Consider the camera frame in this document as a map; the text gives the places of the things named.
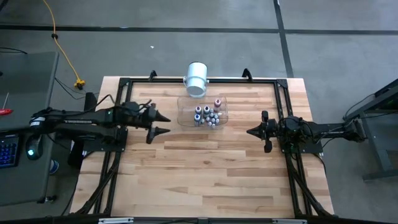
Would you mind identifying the white cylindrical lamp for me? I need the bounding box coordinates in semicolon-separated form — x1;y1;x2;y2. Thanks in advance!
182;61;210;99

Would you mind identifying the grey desk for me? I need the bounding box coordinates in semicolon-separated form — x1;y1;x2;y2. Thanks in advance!
0;50;60;207

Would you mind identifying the black computer mouse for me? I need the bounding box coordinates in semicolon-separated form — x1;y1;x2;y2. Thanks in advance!
25;134;44;161

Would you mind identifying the silver bracket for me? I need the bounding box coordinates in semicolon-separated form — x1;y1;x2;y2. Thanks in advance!
272;218;308;224
98;217;134;224

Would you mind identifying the yellow extension cord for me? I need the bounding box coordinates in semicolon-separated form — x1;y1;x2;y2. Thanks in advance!
42;0;86;90

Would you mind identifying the clear plastic bin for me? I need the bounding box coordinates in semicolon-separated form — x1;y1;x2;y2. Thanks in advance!
177;95;229;131

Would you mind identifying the black metal stand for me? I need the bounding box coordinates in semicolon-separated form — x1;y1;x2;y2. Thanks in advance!
343;77;398;181

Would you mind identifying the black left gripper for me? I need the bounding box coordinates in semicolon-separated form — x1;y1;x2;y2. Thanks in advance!
123;102;172;144

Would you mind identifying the backlit keyboard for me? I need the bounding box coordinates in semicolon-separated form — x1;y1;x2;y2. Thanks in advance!
0;133;20;169

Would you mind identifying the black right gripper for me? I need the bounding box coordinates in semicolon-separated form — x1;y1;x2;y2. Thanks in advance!
246;110;285;153

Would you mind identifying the red-handled screwdriver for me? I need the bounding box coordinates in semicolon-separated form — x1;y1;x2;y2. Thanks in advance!
0;91;14;116

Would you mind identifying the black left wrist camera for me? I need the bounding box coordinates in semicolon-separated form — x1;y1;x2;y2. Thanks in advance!
124;101;144;115

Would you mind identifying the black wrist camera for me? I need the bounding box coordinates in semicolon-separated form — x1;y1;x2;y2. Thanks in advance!
124;101;144;115
285;116;301;131

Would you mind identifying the black slanted stand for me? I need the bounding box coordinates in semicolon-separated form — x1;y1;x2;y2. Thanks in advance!
67;91;98;169

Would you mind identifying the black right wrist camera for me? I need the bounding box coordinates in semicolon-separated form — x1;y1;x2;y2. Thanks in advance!
285;116;301;131

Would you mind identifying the black cable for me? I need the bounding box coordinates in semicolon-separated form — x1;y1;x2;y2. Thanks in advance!
54;77;101;101
0;46;28;55
344;92;384;121

